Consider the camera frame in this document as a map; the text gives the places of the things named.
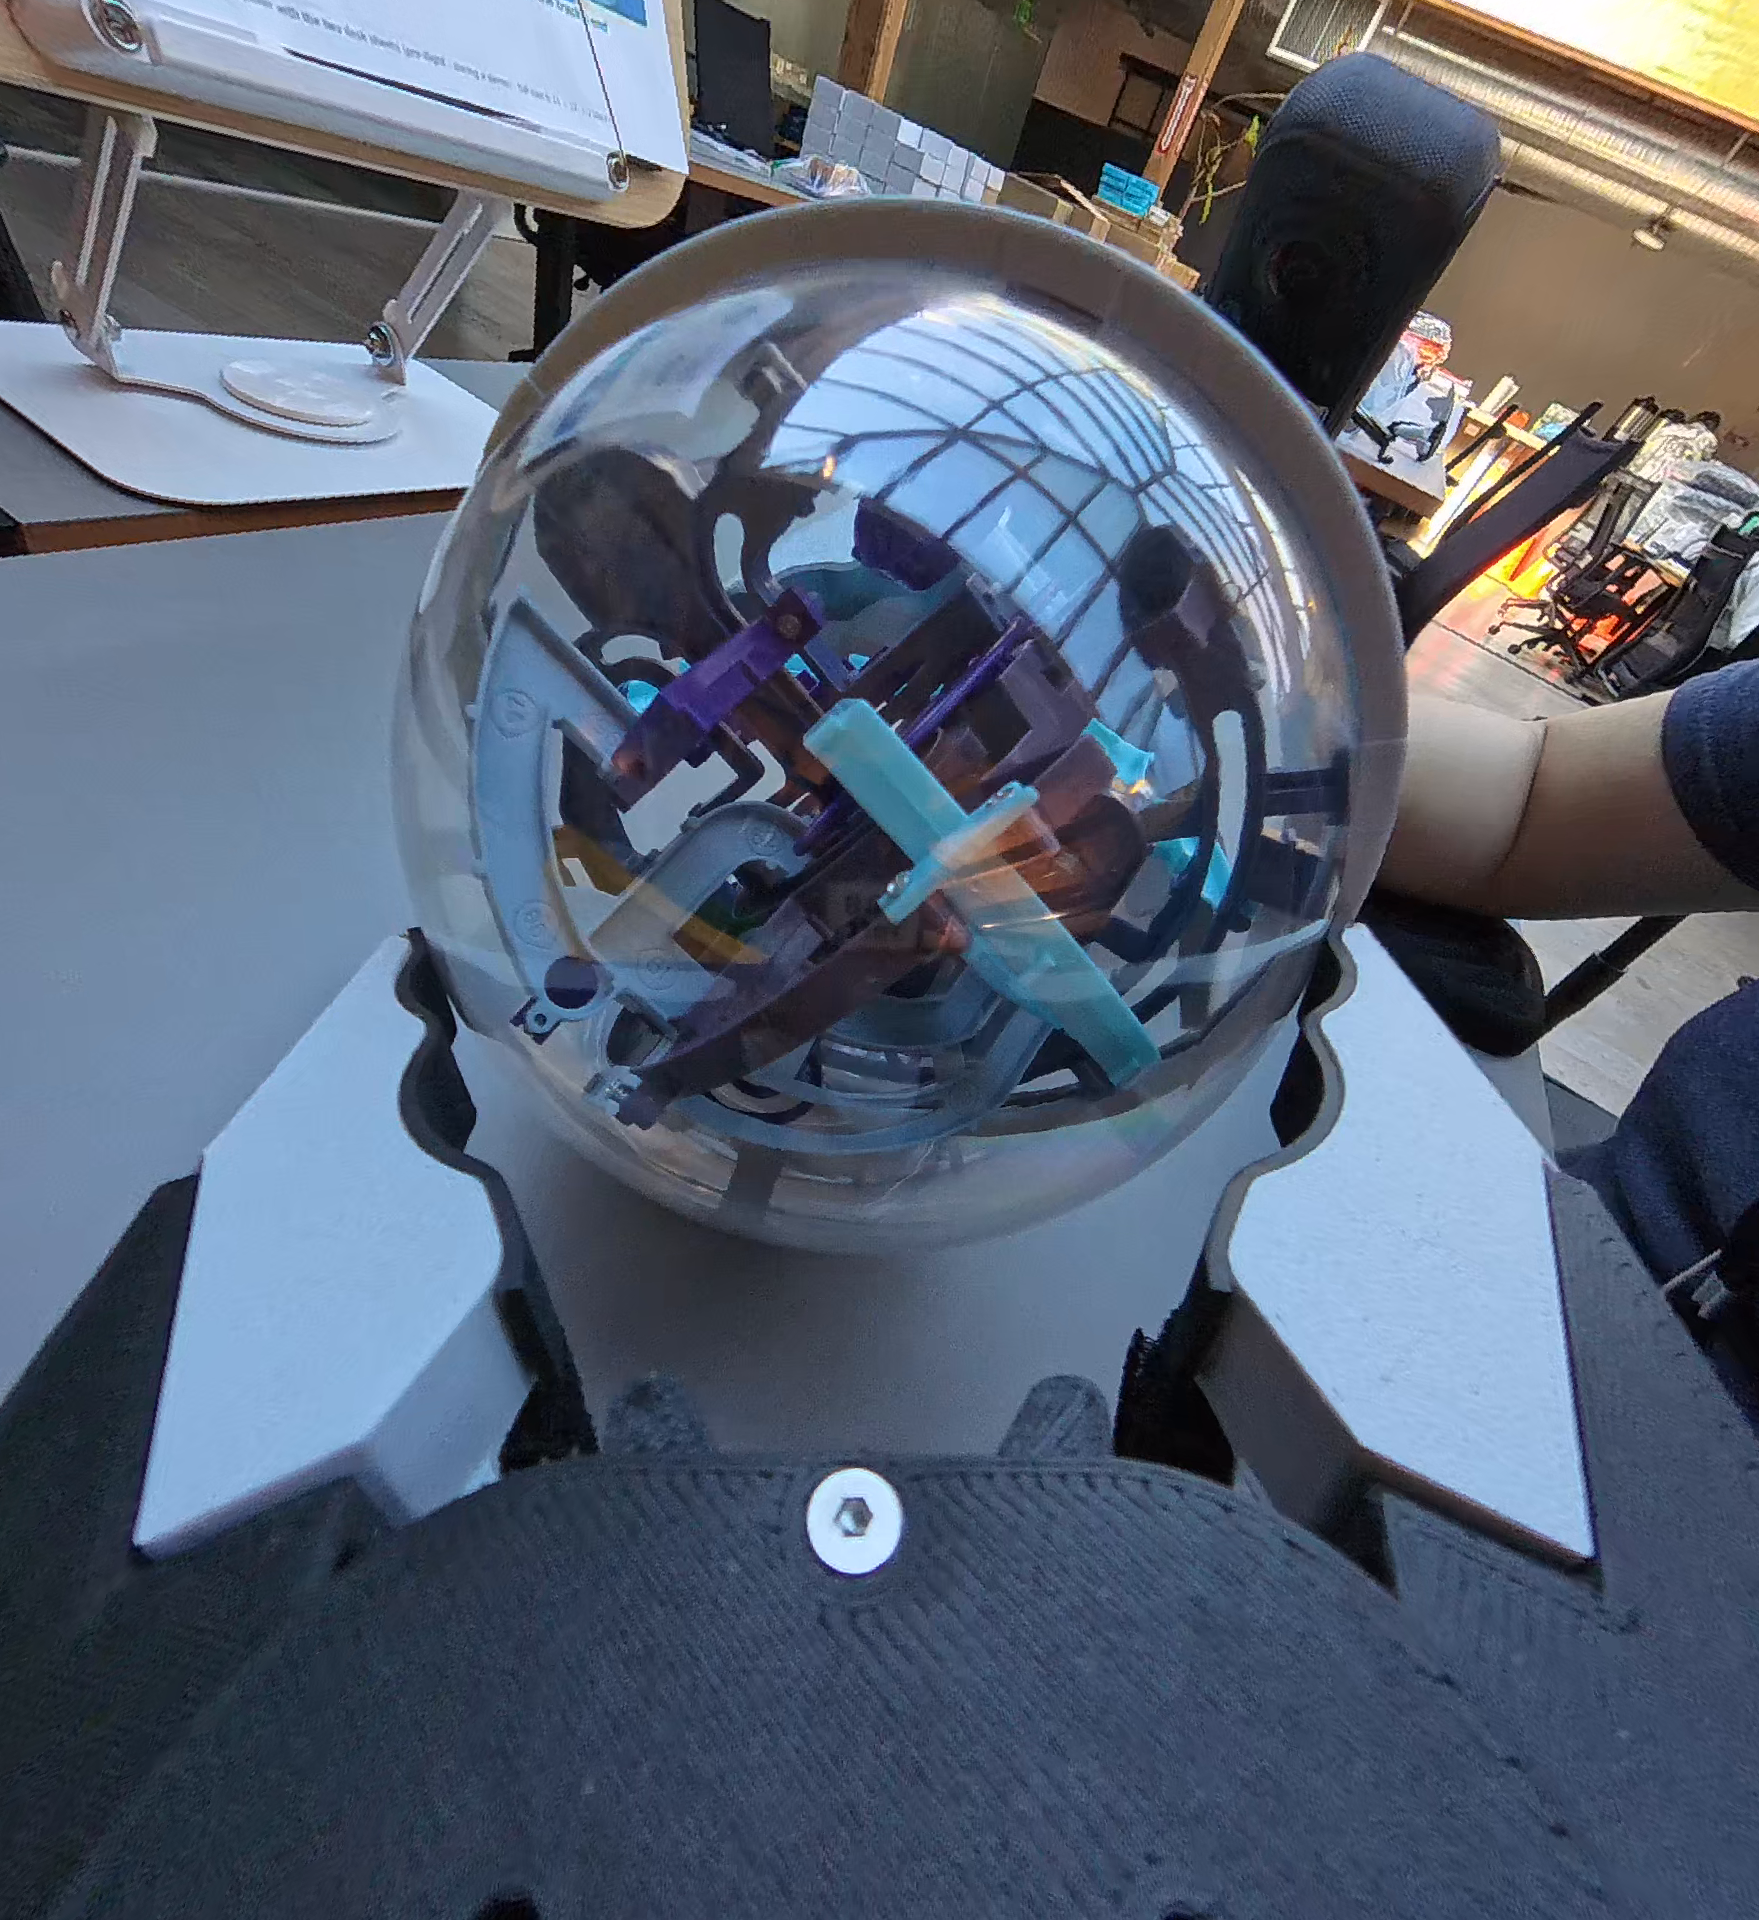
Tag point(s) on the black computer monitor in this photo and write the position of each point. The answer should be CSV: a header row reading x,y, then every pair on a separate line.
x,y
732,76

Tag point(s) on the clear plastic maze ball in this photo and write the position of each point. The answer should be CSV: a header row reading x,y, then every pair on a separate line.
x,y
881,450

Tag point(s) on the black mesh office chair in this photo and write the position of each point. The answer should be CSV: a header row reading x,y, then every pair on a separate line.
x,y
1510,525

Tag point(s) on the teal box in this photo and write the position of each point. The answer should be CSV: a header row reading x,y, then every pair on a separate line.
x,y
1127,188

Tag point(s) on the silver ventilation duct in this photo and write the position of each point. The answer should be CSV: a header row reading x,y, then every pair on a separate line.
x,y
1692,210

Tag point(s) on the white air vent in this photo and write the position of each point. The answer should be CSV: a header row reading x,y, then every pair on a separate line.
x,y
1325,30

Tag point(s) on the person's right forearm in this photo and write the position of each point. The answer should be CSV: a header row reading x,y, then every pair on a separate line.
x,y
1540,811

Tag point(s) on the cardboard box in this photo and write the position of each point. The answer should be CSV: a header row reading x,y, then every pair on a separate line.
x,y
1054,203

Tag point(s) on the person's dark blue clothing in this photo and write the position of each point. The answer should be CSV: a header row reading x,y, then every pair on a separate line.
x,y
1735,1109

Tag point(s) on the black quilted wrist rest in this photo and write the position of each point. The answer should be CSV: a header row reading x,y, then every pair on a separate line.
x,y
1461,976

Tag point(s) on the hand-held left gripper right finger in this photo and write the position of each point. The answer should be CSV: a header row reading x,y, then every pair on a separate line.
x,y
1407,1291

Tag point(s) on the stack of white boxes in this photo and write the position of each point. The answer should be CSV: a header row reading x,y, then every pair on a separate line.
x,y
894,140

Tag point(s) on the wooden work table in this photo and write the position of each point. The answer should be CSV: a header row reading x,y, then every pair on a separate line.
x,y
745,170

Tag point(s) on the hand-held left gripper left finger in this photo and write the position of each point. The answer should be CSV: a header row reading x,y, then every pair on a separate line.
x,y
328,1273

